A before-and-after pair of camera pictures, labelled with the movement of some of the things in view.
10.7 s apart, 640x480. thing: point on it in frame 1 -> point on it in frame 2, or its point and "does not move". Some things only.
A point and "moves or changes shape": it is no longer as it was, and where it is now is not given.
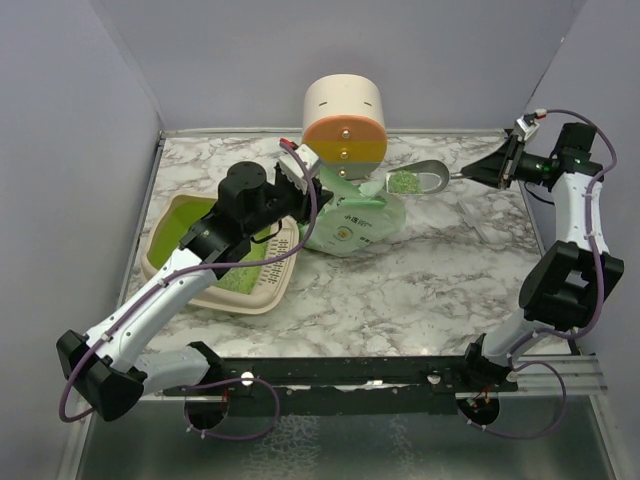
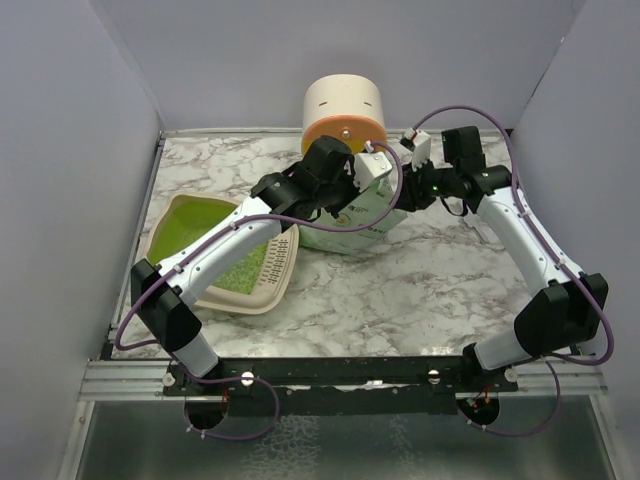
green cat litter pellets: x=404 y=182 moves or changes shape
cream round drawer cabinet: x=343 y=124 does not move
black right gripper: x=497 y=169 -> x=411 y=198
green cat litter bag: x=355 y=217 does not move
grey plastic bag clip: x=473 y=219 -> x=486 y=233
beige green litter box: x=254 y=284 does not move
